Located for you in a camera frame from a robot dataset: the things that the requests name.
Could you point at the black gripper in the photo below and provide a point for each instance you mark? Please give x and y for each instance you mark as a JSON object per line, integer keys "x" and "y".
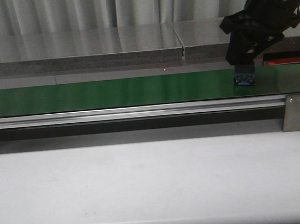
{"x": 270, "y": 17}

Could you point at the push button switch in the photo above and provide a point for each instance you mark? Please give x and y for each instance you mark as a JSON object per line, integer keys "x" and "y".
{"x": 244, "y": 74}

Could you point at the green conveyor belt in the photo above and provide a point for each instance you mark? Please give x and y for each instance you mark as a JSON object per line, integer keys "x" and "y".
{"x": 139, "y": 91}

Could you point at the red plastic bin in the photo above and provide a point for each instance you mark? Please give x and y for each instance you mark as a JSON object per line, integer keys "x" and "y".
{"x": 295, "y": 60}

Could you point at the grey stone counter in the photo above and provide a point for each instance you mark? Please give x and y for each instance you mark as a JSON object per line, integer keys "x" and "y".
{"x": 112, "y": 53}

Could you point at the grey pleated curtain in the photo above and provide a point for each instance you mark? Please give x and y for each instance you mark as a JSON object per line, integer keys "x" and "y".
{"x": 23, "y": 17}

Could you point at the steel conveyor support bracket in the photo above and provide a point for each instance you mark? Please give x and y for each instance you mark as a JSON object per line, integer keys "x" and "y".
{"x": 292, "y": 113}

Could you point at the aluminium conveyor frame rail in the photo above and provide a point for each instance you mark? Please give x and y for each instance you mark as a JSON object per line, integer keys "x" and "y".
{"x": 127, "y": 113}

